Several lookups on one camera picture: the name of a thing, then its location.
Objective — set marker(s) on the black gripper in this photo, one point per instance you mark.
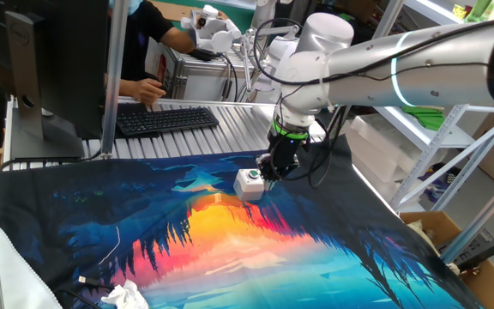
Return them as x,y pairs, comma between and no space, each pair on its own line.
285,150

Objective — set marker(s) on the white box with green button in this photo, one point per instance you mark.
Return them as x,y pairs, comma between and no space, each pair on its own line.
247,189

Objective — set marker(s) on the person right forearm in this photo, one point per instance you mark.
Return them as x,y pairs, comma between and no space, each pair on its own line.
124,86

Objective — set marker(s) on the person left forearm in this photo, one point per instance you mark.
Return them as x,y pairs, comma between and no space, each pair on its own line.
178,39

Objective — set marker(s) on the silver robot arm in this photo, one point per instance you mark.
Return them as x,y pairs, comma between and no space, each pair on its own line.
401,73

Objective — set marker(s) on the person right hand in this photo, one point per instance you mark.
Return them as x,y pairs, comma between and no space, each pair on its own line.
147,91

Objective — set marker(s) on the colourful landscape print cloth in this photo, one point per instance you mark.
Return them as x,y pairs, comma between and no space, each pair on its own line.
230,249

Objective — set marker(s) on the silver aluminium equipment case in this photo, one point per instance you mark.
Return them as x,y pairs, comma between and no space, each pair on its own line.
200,79

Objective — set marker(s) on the black keyboard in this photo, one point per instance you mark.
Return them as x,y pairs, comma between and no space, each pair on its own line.
165,121

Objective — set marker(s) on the white haptic controller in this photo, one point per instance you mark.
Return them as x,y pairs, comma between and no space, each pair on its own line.
212,30

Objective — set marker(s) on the green plastic part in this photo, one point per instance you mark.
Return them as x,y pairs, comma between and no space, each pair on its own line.
425,116

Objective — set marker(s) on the white metal shelf rack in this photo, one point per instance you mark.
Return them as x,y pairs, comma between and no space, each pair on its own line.
435,137

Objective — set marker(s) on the person in black shirt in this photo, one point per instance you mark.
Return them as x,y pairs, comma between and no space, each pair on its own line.
137,38

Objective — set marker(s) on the crumpled white tissue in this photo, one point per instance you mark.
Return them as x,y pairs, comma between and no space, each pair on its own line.
124,297

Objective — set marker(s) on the black electronic device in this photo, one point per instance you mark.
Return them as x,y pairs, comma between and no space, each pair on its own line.
472,249

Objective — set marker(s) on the black Dell monitor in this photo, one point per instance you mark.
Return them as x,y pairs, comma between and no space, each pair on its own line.
67,64

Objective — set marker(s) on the brown cardboard box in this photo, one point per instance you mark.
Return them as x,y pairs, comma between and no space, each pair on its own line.
487,283

